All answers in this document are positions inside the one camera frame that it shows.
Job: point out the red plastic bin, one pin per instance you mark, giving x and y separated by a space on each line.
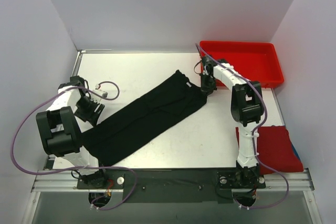
254 60

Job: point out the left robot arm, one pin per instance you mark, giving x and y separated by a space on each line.
61 135

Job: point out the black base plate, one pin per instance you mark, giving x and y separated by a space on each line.
184 194

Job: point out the black t shirt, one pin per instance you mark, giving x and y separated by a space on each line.
138 123

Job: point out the aluminium front rail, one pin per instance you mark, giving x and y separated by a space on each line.
119 180

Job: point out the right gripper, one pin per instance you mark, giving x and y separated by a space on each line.
208 86

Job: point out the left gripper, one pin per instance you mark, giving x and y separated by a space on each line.
94 109

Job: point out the folded blue t shirt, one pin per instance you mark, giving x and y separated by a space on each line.
296 153

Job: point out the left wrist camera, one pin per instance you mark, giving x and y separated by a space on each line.
98 92

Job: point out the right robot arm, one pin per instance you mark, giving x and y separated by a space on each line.
246 109

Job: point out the folded red t shirt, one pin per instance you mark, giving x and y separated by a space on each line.
276 150

